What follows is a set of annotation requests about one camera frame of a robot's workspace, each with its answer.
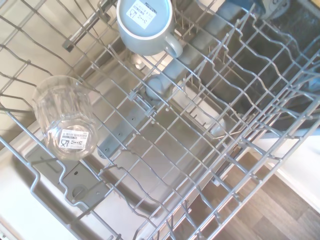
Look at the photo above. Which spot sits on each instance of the grey-blue ceramic mug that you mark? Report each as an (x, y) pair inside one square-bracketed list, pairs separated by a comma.
[(142, 32)]

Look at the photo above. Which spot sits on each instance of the stainless steel dishwasher tub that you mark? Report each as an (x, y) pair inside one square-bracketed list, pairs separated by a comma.
[(22, 190)]

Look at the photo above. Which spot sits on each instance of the clear ribbed drinking glass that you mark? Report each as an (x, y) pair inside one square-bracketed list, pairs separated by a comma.
[(63, 117)]

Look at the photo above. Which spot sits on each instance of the chrome rack slide rail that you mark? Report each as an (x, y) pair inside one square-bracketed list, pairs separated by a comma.
[(85, 30)]

